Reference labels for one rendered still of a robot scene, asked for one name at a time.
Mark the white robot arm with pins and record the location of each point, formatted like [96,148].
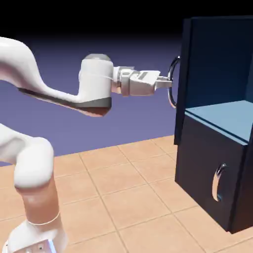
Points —
[94,79]

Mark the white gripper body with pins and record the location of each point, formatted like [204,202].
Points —
[142,86]

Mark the dark blue cabinet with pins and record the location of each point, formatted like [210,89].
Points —
[223,116]

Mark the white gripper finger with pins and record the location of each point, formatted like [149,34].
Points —
[163,78]
[163,84]

